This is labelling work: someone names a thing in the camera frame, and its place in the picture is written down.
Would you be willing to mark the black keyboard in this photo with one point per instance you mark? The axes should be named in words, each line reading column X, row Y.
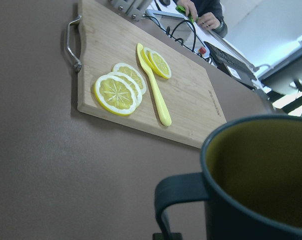
column 221, row 57

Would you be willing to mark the lemon slice under knife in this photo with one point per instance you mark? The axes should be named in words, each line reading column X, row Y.
column 145, row 55

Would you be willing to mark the aluminium frame post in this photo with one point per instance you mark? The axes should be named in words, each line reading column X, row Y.
column 134, row 9

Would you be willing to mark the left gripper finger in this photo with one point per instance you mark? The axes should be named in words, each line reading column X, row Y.
column 172, row 236

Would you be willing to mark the seated person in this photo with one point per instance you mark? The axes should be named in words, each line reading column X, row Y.
column 207, row 14

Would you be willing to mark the bamboo cutting board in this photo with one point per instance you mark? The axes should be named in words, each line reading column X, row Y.
column 108, row 39

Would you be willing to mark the middle lemon slice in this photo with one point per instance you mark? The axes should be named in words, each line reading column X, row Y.
column 132, row 83

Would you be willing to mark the lemon slice by knife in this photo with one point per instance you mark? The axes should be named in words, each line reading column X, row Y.
column 159, row 64

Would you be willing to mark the rear lemon slice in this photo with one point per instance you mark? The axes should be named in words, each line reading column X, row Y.
column 133, row 73

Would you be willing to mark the front lemon slice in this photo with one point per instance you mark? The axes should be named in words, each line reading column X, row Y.
column 115, row 95

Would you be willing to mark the dark teal mug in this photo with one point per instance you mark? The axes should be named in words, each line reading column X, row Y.
column 250, row 181

